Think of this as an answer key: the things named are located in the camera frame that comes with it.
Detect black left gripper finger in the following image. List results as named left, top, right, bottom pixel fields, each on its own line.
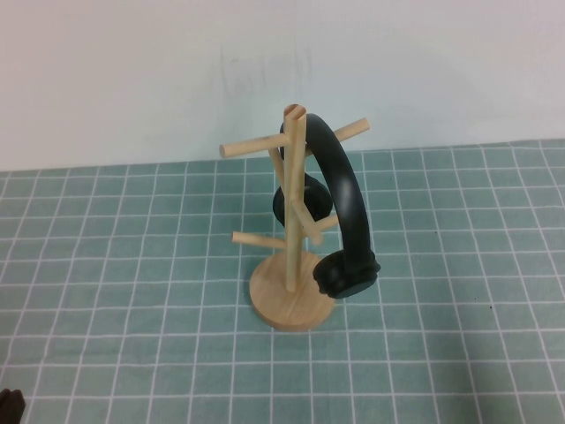
left=0, top=387, right=26, bottom=424

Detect black over-ear headphones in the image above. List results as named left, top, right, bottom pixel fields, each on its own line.
left=272, top=113, right=381, bottom=297

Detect light wooden peg stand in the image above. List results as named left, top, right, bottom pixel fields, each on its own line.
left=219, top=103, right=370, bottom=331

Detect green white checked tablecloth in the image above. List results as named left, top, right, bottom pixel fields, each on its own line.
left=0, top=138, right=565, bottom=424

